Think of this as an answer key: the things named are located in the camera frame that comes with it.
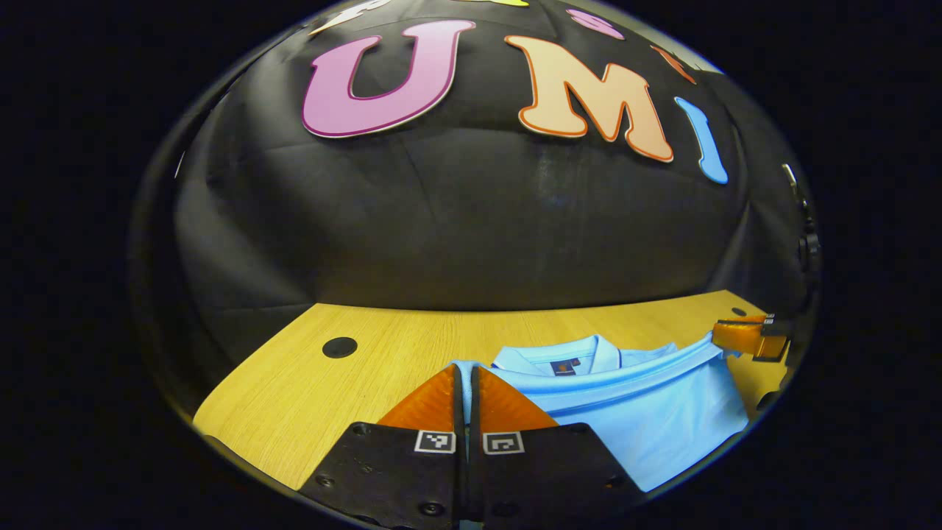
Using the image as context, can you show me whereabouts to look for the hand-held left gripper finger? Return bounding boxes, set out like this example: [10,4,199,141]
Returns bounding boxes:
[298,363,467,529]
[469,364,645,529]

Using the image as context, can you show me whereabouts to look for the light blue T-shirt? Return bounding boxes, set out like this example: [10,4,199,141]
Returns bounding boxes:
[450,335,750,492]

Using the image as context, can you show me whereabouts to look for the dark metal stand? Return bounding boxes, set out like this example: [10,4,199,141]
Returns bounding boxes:
[782,163,822,275]

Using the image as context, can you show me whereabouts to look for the black backdrop cloth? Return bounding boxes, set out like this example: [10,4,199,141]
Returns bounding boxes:
[132,0,818,413]

